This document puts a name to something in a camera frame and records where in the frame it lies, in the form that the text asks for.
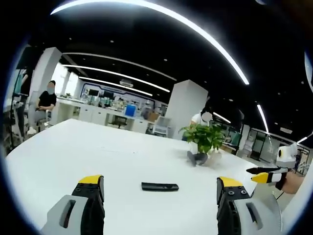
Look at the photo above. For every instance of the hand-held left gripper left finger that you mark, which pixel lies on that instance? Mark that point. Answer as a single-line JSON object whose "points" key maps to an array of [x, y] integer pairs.
{"points": [[80, 208]]}

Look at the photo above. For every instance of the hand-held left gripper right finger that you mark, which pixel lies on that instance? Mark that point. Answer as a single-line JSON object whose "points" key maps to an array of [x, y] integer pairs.
{"points": [[240, 208]]}

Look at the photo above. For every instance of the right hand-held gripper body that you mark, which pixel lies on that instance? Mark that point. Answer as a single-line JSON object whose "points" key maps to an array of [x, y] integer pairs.
{"points": [[286, 154]]}

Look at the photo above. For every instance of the black remote control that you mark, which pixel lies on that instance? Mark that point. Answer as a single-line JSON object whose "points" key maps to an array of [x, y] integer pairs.
{"points": [[160, 187]]}

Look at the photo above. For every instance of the person's right hand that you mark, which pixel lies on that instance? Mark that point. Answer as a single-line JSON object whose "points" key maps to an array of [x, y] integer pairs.
{"points": [[294, 183]]}

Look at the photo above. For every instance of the green potted plant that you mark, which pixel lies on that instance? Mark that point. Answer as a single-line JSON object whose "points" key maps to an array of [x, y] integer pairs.
{"points": [[204, 140]]}

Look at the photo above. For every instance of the black office chair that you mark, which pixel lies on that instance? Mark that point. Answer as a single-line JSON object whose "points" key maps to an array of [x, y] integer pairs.
{"points": [[120, 121]]}

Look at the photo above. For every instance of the white counter cabinets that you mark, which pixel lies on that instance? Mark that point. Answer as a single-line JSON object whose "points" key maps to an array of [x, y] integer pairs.
{"points": [[102, 115]]}

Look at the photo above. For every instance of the white square pillar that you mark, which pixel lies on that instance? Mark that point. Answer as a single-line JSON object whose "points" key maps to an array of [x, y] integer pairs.
{"points": [[187, 110], [42, 78]]}

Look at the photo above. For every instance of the blue storage box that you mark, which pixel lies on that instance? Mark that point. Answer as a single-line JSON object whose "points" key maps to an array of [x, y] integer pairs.
{"points": [[130, 110]]}

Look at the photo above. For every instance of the white mesh chair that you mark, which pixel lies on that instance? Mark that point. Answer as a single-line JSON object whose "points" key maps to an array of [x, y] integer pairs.
{"points": [[162, 126]]}

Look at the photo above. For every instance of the ceiling air conditioner unit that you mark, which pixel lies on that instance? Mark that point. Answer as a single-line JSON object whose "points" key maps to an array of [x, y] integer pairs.
{"points": [[126, 83]]}

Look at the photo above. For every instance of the long ceiling light strip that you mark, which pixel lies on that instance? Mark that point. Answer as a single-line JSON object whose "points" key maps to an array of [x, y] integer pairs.
{"points": [[156, 27]]}

